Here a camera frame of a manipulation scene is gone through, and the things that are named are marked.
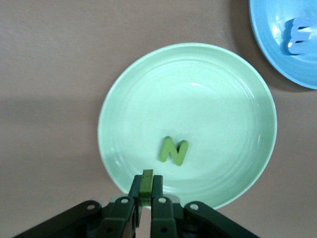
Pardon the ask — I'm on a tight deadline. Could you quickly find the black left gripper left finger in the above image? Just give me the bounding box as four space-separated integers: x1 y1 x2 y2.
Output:
14 175 144 238

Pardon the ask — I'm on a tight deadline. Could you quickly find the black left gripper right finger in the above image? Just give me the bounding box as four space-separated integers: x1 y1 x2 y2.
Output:
150 175 261 238

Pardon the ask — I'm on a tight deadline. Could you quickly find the green foam letter P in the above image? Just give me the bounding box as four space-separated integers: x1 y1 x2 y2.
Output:
139 169 155 206

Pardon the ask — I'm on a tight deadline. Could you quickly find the green foam letter N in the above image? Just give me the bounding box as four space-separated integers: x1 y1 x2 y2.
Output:
159 136 189 166

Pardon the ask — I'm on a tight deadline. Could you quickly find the blue foam letter E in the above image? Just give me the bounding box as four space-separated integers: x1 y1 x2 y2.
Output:
282 17 317 56

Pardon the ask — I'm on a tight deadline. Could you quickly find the green round plate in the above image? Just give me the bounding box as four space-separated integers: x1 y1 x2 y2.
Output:
97 43 277 210

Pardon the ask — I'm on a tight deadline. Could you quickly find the brown table cover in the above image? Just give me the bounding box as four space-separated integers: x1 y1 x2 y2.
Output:
0 0 317 238

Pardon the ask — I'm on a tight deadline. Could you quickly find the blue round plate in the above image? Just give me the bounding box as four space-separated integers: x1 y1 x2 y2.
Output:
249 0 317 90

